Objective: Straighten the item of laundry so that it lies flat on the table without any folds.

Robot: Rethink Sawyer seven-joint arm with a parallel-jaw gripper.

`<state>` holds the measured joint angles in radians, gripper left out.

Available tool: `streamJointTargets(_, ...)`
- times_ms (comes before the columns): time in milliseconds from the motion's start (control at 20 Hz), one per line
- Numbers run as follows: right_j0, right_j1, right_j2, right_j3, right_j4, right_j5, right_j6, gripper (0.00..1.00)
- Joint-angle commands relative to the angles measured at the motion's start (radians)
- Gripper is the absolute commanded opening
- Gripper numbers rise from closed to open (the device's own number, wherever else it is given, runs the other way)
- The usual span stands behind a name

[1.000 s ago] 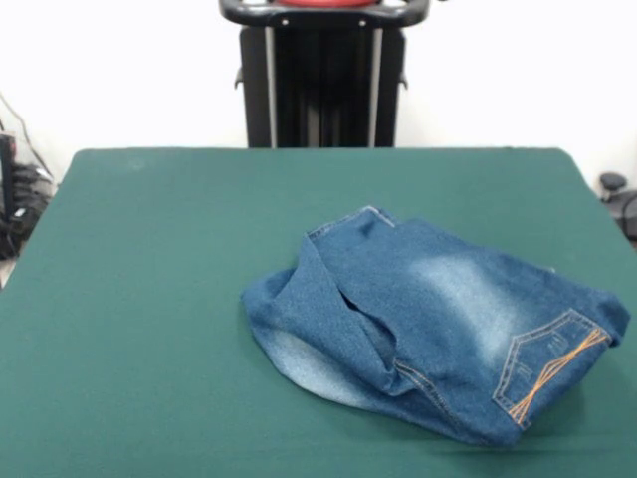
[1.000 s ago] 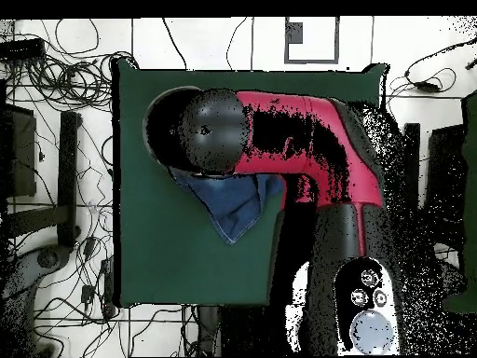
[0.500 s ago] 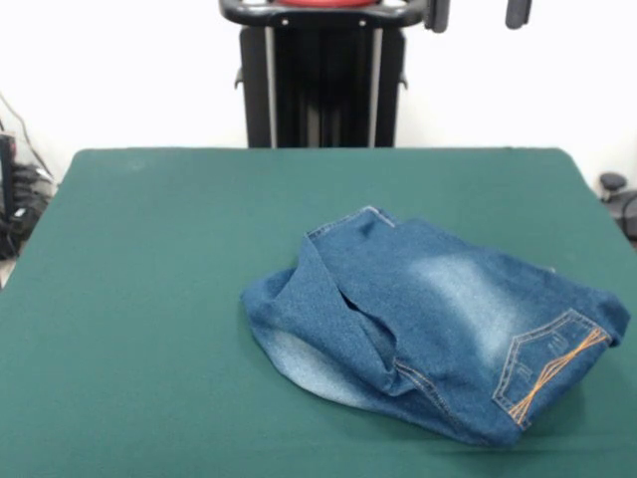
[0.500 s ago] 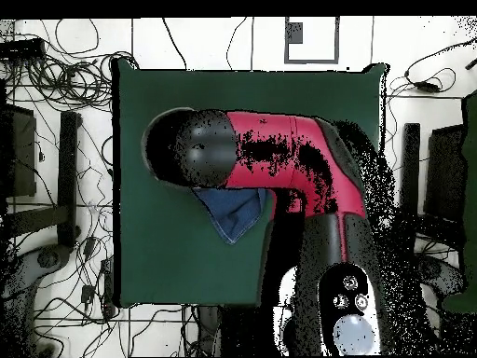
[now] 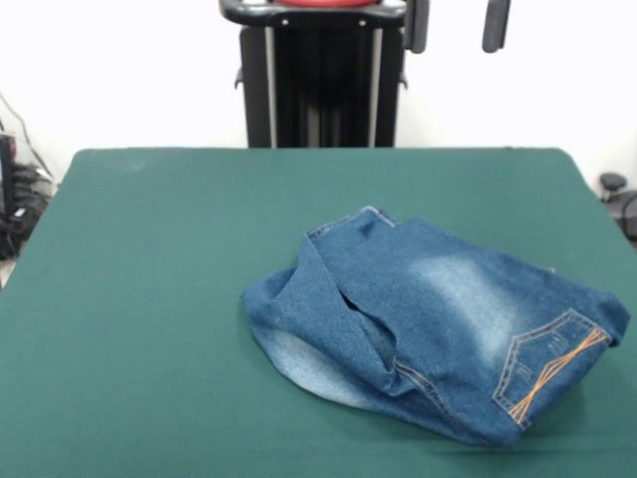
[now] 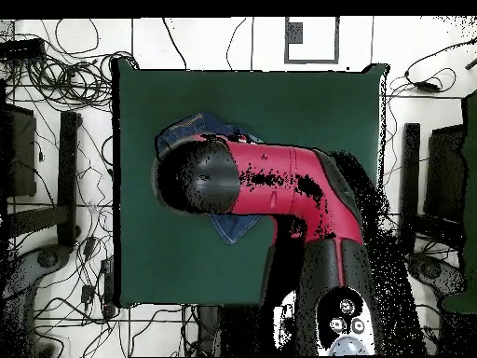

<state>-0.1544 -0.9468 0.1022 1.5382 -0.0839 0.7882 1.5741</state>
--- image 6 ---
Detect grey wheeled chair base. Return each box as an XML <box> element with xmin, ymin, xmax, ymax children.
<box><xmin>0</xmin><ymin>243</ymin><xmax>74</xmax><ymax>357</ymax></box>
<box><xmin>404</xmin><ymin>252</ymin><xmax>467</xmax><ymax>299</ymax></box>

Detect black power strip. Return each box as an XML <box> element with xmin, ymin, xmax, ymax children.
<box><xmin>100</xmin><ymin>258</ymin><xmax>116</xmax><ymax>318</ymax></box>
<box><xmin>0</xmin><ymin>37</ymin><xmax>47</xmax><ymax>60</ymax></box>

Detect grey square floor frame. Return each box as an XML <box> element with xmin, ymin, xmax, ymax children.
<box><xmin>283</xmin><ymin>16</ymin><xmax>341</xmax><ymax>65</ymax></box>

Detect black box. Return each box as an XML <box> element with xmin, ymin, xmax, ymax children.
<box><xmin>0</xmin><ymin>103</ymin><xmax>37</xmax><ymax>199</ymax></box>
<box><xmin>423</xmin><ymin>124</ymin><xmax>467</xmax><ymax>222</ymax></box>

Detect blue denim jeans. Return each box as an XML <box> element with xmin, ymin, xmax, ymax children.
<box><xmin>154</xmin><ymin>111</ymin><xmax>266</xmax><ymax>246</ymax></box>

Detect dark green table cloth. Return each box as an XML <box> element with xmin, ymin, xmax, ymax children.
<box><xmin>111</xmin><ymin>57</ymin><xmax>390</xmax><ymax>309</ymax></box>

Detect dark green spare cloth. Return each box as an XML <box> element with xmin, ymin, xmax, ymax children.
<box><xmin>441</xmin><ymin>90</ymin><xmax>477</xmax><ymax>314</ymax></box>

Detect black cable tangle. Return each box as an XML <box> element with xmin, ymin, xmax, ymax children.
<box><xmin>3</xmin><ymin>18</ymin><xmax>137</xmax><ymax>113</ymax></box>

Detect black stand base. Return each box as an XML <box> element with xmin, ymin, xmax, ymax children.
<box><xmin>398</xmin><ymin>122</ymin><xmax>467</xmax><ymax>256</ymax></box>
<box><xmin>5</xmin><ymin>110</ymin><xmax>82</xmax><ymax>249</ymax></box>

